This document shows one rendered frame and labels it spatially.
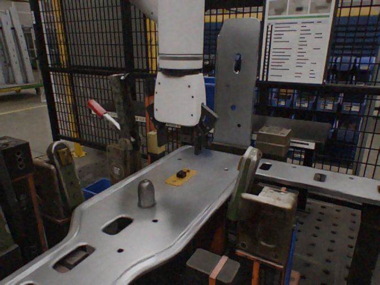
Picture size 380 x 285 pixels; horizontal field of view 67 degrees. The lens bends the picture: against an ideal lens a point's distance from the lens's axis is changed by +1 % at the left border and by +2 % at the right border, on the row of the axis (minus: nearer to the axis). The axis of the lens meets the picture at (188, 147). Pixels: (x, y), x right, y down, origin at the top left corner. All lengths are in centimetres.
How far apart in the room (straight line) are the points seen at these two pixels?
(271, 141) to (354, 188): 23
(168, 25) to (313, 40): 61
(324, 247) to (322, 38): 64
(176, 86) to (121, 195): 24
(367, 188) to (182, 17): 49
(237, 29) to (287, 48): 29
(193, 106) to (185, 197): 18
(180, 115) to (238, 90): 30
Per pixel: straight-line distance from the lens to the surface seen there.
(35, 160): 62
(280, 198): 49
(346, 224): 115
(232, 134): 85
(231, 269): 43
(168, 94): 57
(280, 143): 78
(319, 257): 97
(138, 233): 48
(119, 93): 66
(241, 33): 81
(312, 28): 105
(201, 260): 44
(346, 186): 69
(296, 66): 106
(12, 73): 841
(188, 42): 54
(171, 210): 53
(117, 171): 72
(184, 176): 64
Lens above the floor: 128
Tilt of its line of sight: 20 degrees down
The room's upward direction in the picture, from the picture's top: straight up
